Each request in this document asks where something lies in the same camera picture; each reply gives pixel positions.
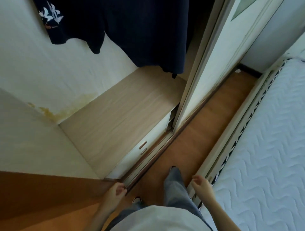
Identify person's left hand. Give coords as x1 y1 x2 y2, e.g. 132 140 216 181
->
103 182 128 207

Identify person's right hand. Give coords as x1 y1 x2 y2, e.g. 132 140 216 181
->
191 175 216 203

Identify white quilted mattress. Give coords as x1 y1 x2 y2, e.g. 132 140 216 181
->
190 39 305 231

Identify white wooden wardrobe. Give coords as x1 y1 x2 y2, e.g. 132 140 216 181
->
0 0 286 222

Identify wardrobe sliding door floral glass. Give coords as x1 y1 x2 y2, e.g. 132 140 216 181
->
171 0 285 134

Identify navy shorts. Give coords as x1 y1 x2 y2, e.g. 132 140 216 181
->
33 0 187 79

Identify person's left forearm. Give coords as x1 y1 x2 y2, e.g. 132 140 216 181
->
85 200 119 231

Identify person's right forearm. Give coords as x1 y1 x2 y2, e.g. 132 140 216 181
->
202 195 241 231

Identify person's grey trousers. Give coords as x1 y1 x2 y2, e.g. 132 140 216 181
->
105 166 203 231

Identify person's white shirt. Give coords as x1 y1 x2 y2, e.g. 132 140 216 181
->
102 205 214 231

